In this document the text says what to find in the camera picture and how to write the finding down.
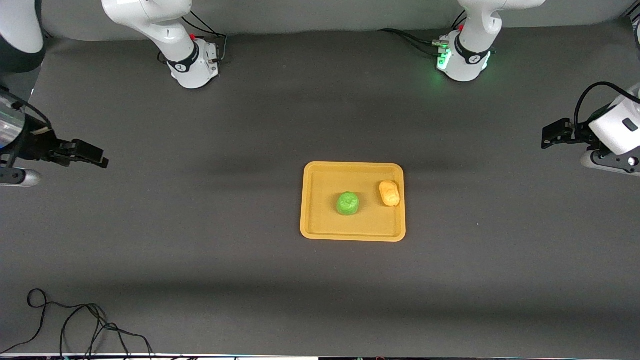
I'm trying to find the yellow potato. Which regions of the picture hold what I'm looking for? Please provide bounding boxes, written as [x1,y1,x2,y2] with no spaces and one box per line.
[378,180,401,208]

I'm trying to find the green apple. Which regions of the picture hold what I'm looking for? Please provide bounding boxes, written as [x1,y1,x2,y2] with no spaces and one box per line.
[335,191,361,217]

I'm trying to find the yellow rectangular tray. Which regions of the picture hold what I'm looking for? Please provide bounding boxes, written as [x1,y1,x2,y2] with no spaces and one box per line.
[300,161,407,243]

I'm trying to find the dark grey table cloth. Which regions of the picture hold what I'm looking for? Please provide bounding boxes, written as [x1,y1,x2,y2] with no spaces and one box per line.
[0,20,640,359]

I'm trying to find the thin black loose cable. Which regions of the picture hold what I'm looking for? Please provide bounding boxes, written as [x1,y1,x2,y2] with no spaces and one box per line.
[0,288,156,359]

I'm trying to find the black left arm base cables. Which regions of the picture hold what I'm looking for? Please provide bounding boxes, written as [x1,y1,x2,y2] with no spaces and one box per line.
[377,11,468,57]

